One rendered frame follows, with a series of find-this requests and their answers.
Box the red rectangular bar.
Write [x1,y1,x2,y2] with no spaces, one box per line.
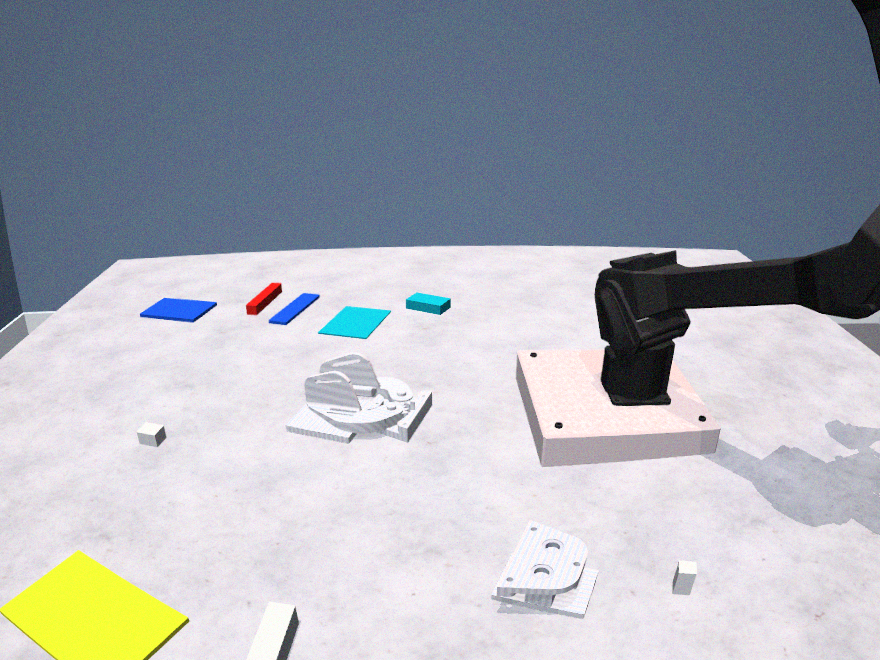
[246,283,282,316]

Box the teal rectangular block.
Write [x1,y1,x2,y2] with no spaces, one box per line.
[406,293,451,315]

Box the blue flat bar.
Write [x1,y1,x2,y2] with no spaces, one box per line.
[268,293,320,325]

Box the cyan flat plate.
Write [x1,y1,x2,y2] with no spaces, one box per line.
[318,306,391,339]

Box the yellow flat plate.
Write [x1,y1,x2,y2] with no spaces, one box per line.
[0,550,189,660]

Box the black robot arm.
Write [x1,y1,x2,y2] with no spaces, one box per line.
[594,205,880,406]

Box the blue flat square plate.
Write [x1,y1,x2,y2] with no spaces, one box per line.
[140,298,217,323]

